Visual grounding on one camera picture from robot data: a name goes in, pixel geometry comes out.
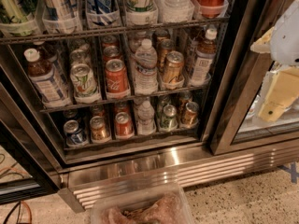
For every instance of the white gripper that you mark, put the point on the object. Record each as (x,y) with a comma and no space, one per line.
(286,36)

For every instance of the right glass fridge door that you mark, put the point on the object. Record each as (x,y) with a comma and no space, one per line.
(245,86)

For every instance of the tea bottle right middle shelf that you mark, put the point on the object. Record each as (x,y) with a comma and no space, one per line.
(205,54)

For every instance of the tea bottle shelf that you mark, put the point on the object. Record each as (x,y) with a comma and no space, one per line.
(45,77)
(205,54)

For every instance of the gold can middle shelf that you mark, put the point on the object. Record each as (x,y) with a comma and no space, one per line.
(173,65)

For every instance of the gold can shelf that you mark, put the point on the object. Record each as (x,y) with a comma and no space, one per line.
(190,113)
(173,65)
(99,129)

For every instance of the gold can bottom shelf right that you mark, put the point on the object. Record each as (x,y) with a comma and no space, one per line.
(190,113)

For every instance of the clear water bottle top shelf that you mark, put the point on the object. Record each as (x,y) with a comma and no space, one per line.
(175,10)

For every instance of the green can bottom shelf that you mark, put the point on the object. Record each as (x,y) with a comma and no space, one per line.
(168,119)

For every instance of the green can shelf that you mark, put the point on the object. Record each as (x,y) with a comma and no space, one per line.
(16,13)
(168,119)

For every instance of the water bottle middle shelf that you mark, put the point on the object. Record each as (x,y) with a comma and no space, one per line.
(146,68)

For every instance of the water bottle bottom shelf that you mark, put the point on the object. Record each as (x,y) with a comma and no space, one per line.
(145,118)

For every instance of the red coca-cola can middle shelf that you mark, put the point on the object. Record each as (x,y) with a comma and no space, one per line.
(116,78)

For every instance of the red can bottom shelf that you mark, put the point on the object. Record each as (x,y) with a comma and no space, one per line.
(123,125)

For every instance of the stainless steel fridge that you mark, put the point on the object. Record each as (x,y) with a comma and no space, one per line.
(184,155)

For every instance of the gold can bottom shelf left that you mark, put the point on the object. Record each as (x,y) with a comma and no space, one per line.
(99,129)

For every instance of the blue white can top shelf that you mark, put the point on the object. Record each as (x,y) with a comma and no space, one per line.
(101,12)

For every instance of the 7up can middle shelf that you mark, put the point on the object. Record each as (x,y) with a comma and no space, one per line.
(85,85)

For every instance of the blue pepsi can bottom shelf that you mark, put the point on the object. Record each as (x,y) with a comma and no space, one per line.
(74,134)

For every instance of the silver blue can top shelf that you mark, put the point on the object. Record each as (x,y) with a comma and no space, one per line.
(61,16)

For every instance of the tea bottle left middle shelf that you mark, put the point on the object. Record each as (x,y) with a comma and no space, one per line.
(45,77)

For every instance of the green can top shelf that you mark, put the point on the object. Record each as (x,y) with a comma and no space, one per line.
(16,13)

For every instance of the left open fridge door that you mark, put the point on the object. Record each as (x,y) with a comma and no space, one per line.
(19,139)

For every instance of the clear plastic container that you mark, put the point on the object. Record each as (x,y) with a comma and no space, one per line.
(165,204)

